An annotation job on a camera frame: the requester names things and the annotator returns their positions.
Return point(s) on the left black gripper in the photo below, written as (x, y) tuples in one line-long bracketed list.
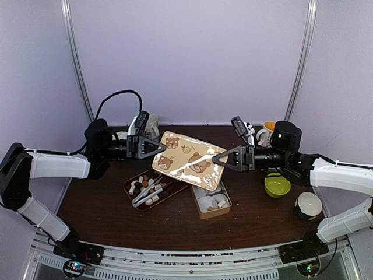
[(137, 147)]

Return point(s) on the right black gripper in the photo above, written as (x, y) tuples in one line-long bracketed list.
[(243, 158)]

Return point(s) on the bear print tin lid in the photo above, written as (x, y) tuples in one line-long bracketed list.
[(189, 160)]

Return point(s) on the white handled metal tongs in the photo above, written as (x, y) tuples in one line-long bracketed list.
[(145, 194)]

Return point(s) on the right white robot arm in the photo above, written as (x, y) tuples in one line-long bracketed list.
[(307, 170)]

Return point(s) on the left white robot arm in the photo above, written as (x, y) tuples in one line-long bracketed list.
[(20, 165)]

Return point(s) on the dark red chocolate tray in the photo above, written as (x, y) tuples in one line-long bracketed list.
[(135, 185)]

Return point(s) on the patterned white mug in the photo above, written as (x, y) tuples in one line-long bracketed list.
[(151, 130)]

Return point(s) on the white paper cup liner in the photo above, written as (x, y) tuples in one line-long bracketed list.
[(205, 202), (221, 196)]

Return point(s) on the lime green bowl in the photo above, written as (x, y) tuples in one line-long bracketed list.
[(276, 186)]

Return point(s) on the orange inside white mug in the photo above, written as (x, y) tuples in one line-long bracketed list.
[(263, 136)]

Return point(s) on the beige tin box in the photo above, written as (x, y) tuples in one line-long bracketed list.
[(198, 192)]

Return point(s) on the dark blue white bowl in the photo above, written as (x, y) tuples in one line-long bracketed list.
[(308, 206)]

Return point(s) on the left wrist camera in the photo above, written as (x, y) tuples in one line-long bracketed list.
[(138, 123)]

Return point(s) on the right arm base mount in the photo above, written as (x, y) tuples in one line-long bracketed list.
[(306, 257)]

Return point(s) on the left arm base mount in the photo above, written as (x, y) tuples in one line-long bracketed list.
[(81, 261)]

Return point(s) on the left aluminium frame post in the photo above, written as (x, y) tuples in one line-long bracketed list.
[(68, 22)]

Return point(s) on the aluminium frame post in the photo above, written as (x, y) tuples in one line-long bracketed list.
[(68, 22), (304, 53)]

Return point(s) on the right aluminium frame post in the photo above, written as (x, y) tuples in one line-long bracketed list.
[(304, 53)]

